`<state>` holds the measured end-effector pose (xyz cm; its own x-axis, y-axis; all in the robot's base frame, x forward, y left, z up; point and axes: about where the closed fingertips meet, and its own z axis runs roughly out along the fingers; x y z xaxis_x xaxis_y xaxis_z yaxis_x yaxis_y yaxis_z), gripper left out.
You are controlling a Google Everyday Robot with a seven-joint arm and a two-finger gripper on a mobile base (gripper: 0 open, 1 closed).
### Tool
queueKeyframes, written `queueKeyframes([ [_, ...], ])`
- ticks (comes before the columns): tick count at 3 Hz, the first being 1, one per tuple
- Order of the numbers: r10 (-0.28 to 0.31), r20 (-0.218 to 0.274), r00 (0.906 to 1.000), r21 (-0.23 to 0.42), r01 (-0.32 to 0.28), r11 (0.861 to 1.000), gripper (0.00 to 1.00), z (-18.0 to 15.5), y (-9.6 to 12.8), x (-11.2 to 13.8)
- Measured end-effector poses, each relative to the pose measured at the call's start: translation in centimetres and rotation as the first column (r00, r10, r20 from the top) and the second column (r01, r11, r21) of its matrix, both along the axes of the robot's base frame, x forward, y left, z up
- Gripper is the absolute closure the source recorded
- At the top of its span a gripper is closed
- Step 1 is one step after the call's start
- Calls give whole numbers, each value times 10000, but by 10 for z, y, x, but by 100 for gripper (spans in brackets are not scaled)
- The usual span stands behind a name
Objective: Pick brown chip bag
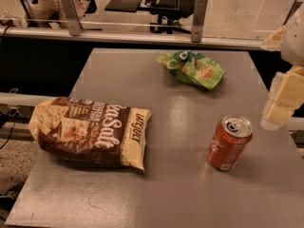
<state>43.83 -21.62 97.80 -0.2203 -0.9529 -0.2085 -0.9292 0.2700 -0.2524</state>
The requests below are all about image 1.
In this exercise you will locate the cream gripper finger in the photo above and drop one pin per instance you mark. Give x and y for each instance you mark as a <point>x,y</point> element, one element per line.
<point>288,88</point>
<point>275,115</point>

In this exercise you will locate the brown Late July chip bag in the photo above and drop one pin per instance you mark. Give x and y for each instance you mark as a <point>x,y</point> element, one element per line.
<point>88,131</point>

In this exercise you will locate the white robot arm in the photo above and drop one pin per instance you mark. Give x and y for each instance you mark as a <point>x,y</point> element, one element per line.
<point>289,40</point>

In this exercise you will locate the green chip bag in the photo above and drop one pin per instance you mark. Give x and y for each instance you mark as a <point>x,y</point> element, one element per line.
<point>192,68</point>

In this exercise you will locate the orange soda can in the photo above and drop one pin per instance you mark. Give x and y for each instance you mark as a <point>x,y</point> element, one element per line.
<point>231,136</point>

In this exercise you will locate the right metal rail bracket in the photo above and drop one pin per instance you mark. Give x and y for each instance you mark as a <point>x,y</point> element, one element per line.
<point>198,20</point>

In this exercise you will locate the metal rail bracket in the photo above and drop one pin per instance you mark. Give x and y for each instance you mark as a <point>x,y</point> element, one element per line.
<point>73,25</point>
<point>198,20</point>

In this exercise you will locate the left metal rail bracket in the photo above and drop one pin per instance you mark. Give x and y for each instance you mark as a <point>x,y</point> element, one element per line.
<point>73,25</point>

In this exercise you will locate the metal guard rail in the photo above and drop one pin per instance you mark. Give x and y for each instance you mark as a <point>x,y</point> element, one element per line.
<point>150,39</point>

